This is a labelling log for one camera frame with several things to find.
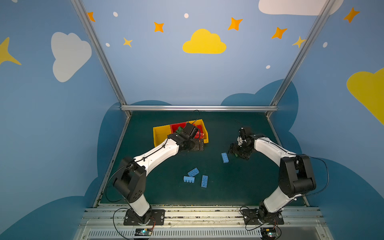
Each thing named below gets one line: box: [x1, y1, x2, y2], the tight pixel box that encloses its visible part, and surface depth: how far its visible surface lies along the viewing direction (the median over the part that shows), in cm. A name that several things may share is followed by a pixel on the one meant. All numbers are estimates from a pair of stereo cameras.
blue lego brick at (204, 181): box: [201, 175, 209, 188], surface depth 88 cm
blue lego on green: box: [183, 176, 195, 183], surface depth 87 cm
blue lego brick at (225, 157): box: [221, 152, 229, 164], surface depth 97 cm
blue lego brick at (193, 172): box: [187, 167, 200, 177], surface depth 91 cm
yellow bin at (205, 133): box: [186, 119, 209, 144], surface depth 106 cm
